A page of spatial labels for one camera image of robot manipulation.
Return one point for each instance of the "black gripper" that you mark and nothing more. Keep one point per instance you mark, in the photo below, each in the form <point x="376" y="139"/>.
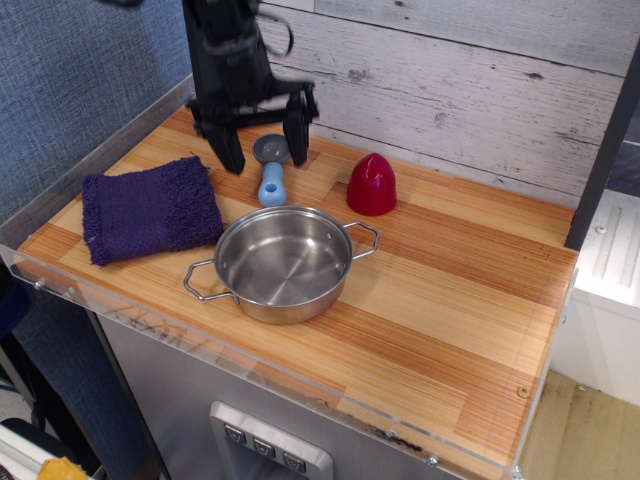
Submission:
<point x="242" y="90"/>

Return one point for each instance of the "blue grey plastic spoon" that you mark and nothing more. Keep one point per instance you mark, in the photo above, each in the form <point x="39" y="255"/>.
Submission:
<point x="272" y="152"/>

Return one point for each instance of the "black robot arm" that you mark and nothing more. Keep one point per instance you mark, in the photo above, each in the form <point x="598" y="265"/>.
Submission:
<point x="226" y="22"/>

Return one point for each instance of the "purple folded cloth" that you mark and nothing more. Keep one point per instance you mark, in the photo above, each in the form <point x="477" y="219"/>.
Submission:
<point x="170" y="208"/>

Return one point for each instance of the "red dome-shaped object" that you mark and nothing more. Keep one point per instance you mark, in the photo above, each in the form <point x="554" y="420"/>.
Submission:
<point x="371" y="190"/>

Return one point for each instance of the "stainless steel pot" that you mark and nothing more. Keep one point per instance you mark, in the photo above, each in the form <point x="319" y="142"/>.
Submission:
<point x="286" y="264"/>

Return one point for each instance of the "stainless steel cabinet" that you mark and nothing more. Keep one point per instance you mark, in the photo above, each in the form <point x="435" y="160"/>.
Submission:
<point x="174" y="388"/>

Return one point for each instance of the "clear acrylic edge guard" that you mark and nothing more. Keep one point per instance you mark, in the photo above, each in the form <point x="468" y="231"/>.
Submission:
<point x="364" y="370"/>

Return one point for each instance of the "silver button panel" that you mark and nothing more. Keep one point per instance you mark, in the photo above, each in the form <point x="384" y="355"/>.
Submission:
<point x="250" y="448"/>

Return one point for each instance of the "yellow black bag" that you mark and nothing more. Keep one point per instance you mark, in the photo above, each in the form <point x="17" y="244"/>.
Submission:
<point x="55" y="469"/>

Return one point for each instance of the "white ribbed appliance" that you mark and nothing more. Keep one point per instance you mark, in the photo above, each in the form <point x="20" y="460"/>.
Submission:
<point x="597" y="343"/>

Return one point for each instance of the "right dark upright post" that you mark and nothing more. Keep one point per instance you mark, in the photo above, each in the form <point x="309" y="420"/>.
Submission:
<point x="605" y="159"/>

